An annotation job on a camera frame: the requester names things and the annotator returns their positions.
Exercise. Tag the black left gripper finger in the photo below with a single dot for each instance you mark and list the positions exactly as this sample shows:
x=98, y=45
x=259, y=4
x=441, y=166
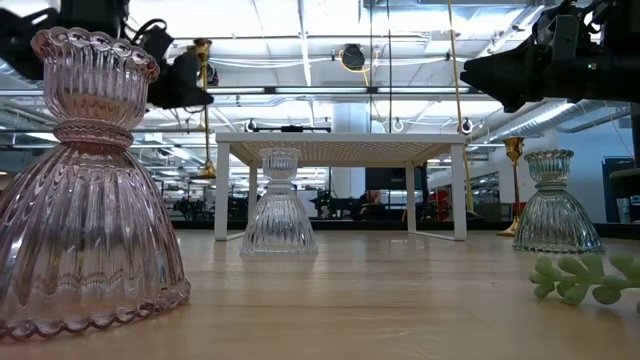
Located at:
x=180, y=92
x=186, y=64

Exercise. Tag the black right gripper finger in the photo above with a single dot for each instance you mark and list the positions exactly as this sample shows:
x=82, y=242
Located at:
x=510, y=70
x=522, y=99

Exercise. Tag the tall gold candlestick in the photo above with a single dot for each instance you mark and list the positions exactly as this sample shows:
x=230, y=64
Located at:
x=205, y=130

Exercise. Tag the short gold candlestick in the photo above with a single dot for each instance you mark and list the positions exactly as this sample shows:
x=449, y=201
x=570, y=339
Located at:
x=515, y=150

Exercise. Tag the green ribbed glass candle holder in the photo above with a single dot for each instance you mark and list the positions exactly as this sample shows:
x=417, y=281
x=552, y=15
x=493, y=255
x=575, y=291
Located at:
x=552, y=220

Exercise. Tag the clear ribbed glass candle holder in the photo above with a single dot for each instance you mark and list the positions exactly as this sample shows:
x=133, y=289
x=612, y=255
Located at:
x=279, y=220

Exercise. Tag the pink ribbed glass candle holder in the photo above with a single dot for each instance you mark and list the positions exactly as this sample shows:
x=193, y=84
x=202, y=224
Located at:
x=85, y=225

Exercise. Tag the red cabinet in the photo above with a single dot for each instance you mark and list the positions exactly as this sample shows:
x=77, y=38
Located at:
x=523, y=208

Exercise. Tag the black bar device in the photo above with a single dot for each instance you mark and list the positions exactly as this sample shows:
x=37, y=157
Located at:
x=292, y=128

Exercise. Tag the dark cabinet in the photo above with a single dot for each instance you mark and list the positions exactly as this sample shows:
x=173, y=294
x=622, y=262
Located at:
x=607, y=200

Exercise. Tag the black monitor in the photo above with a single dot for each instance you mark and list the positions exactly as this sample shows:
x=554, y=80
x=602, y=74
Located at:
x=390, y=178

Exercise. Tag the white metal shelf riser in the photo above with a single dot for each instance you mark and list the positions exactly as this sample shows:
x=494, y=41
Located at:
x=340, y=137

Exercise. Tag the person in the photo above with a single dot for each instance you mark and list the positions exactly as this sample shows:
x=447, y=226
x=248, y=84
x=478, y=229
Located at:
x=372, y=199

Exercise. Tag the green artificial succulent sprig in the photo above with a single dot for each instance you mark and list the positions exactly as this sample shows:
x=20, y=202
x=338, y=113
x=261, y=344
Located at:
x=575, y=285

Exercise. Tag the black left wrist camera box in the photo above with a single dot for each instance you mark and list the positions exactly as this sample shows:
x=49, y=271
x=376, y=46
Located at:
x=157, y=42

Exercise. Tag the black vertical post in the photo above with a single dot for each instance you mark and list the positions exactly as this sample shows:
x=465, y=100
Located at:
x=636, y=135

